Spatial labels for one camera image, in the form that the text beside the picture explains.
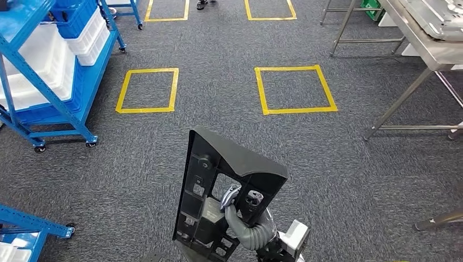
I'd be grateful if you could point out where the blue plastic bin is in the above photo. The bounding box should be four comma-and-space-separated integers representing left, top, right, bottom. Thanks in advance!
49, 0, 98, 40
14, 68, 86, 126

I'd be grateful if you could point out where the black plastic bracket part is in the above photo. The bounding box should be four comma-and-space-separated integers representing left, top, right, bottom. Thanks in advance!
172, 126, 289, 262

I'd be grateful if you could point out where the blue wheeled shelf cart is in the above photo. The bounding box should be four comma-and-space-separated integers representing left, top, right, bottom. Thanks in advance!
97, 0, 144, 31
0, 204, 76, 262
0, 0, 127, 153

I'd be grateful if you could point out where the stamped metal plate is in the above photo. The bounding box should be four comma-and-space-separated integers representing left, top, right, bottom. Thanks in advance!
397, 0, 463, 41

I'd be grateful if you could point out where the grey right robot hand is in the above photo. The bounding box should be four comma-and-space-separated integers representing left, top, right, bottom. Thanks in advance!
221, 184, 277, 252

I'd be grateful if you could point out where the large white plastic bin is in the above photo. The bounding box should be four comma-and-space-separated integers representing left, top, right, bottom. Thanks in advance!
0, 23, 76, 111

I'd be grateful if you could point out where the yellow tape floor square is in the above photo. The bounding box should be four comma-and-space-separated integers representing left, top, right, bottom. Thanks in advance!
244, 0, 298, 21
144, 0, 191, 22

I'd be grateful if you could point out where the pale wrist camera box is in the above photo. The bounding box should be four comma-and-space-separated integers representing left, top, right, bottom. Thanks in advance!
257, 219, 311, 262

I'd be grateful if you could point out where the person's dark shoe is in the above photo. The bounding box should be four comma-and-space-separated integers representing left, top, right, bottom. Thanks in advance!
195, 0, 218, 11

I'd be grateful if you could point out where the green plastic crate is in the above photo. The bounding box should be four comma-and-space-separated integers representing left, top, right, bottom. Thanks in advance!
360, 0, 386, 22

